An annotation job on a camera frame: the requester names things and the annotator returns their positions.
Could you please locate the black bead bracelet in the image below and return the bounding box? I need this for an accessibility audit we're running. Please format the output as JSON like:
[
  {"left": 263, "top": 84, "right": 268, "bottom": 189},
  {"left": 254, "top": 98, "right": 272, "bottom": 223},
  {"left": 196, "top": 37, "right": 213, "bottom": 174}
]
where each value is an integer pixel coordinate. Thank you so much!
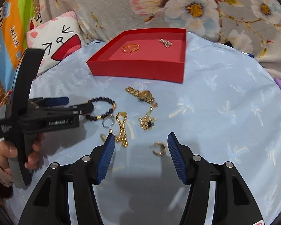
[{"left": 84, "top": 96, "right": 117, "bottom": 122}]

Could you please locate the silver stone ring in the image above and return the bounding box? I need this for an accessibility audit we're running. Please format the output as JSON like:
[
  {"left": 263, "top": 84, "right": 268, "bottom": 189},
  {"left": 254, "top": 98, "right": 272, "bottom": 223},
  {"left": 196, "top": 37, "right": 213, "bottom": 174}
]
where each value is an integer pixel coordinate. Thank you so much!
[{"left": 102, "top": 114, "right": 115, "bottom": 129}]

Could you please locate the gold bead chain bracelet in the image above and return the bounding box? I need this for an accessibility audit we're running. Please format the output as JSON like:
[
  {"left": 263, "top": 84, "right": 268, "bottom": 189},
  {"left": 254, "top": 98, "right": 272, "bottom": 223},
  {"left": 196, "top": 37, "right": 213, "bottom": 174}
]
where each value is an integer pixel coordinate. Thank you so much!
[{"left": 108, "top": 111, "right": 129, "bottom": 148}]

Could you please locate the gold hoop earring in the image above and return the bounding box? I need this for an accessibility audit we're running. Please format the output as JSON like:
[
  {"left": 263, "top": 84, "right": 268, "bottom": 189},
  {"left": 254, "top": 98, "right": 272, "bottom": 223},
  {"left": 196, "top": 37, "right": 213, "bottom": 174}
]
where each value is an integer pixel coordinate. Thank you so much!
[{"left": 150, "top": 142, "right": 166, "bottom": 156}]

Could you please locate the red jewelry tray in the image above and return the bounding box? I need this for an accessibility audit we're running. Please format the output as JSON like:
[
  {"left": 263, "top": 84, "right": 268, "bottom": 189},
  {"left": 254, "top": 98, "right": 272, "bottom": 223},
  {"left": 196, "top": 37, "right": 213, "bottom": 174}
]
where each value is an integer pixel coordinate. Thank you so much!
[{"left": 87, "top": 28, "right": 186, "bottom": 83}]

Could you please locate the person's left hand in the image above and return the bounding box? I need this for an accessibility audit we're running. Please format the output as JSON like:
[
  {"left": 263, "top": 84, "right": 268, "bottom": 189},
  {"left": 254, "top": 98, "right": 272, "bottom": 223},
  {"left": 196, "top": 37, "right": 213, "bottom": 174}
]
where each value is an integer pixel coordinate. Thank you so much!
[{"left": 0, "top": 133, "right": 45, "bottom": 176}]

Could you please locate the white cat face pillow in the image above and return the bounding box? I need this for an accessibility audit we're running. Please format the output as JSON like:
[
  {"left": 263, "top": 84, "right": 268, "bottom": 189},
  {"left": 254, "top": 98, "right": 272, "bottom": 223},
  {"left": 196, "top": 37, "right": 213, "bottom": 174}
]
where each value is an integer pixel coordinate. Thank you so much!
[{"left": 26, "top": 11, "right": 86, "bottom": 76}]

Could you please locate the gold twisted bangle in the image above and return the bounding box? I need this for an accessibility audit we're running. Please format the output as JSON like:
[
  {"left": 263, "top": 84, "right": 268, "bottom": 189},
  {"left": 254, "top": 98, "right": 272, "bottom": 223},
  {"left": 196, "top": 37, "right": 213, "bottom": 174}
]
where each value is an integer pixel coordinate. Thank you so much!
[{"left": 122, "top": 43, "right": 140, "bottom": 53}]

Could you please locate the colourful cartoon bedsheet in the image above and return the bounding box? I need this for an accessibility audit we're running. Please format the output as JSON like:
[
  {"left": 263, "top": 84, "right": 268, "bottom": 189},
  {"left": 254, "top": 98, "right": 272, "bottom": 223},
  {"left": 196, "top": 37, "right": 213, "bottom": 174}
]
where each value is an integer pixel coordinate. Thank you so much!
[{"left": 0, "top": 0, "right": 47, "bottom": 146}]

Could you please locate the light blue palm-print cloth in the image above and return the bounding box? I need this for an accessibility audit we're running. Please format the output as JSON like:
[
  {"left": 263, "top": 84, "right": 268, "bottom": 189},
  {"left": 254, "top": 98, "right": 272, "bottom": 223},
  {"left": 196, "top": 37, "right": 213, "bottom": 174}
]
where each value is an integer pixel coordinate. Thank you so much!
[{"left": 30, "top": 34, "right": 281, "bottom": 224}]

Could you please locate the blue pen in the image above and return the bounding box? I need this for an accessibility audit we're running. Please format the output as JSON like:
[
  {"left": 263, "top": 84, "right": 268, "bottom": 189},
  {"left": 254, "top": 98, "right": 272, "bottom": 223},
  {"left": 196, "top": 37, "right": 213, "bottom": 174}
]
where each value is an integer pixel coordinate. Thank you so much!
[{"left": 241, "top": 51, "right": 255, "bottom": 59}]

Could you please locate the grey floral blanket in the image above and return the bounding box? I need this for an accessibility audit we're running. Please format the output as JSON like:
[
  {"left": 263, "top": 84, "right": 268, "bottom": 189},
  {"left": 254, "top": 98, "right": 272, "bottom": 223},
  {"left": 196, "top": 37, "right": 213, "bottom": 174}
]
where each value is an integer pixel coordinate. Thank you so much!
[{"left": 39, "top": 0, "right": 281, "bottom": 79}]

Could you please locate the pearl bracelet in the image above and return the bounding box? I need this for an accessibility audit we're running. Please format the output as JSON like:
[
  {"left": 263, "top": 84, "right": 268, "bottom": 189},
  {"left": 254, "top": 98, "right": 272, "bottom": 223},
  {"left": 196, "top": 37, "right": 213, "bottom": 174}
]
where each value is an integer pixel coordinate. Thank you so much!
[{"left": 159, "top": 37, "right": 174, "bottom": 49}]

